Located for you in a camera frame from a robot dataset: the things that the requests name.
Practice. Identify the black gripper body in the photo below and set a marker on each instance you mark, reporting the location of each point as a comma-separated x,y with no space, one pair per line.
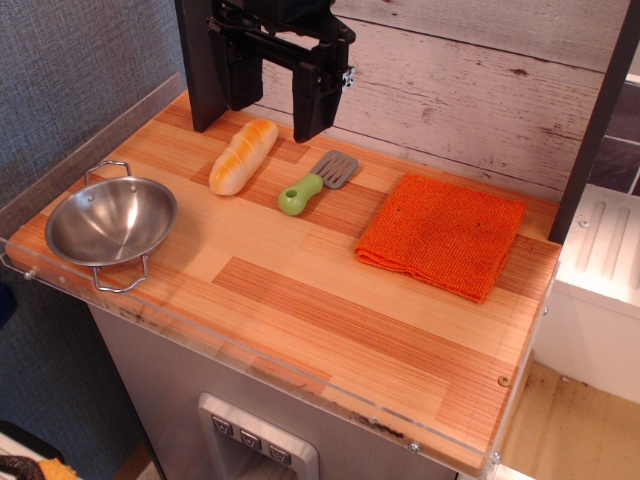
278,30

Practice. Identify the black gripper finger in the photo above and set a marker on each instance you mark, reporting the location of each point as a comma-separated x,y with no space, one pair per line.
238,68
319,77

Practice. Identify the toy bread loaf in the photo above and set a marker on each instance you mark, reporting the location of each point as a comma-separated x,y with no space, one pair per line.
242,157

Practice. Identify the orange knitted cloth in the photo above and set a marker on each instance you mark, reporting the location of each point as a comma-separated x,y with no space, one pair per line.
448,236

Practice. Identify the grey toy fridge cabinet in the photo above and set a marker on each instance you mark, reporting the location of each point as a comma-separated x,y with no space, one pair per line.
165,379

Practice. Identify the white toy sink unit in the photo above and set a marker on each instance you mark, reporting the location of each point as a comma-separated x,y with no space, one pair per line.
590,332

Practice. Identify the silver dispenser panel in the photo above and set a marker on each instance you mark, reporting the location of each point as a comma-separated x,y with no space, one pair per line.
244,446

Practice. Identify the clear acrylic table guard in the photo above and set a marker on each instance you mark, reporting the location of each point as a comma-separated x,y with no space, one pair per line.
421,367

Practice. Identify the orange black object corner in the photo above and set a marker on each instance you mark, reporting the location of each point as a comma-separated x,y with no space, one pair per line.
25,468

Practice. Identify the dark left shelf post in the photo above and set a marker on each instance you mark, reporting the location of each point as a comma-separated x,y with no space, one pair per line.
205,94

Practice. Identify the dark shelf post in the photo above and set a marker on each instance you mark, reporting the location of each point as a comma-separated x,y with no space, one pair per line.
205,94
614,79

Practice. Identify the green handled toy spatula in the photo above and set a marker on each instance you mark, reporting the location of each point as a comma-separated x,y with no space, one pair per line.
332,171

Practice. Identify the steel bowl with handles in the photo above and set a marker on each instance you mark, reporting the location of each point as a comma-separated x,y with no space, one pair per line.
114,218

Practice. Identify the dark right shelf post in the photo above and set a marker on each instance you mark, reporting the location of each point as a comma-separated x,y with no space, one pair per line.
614,79

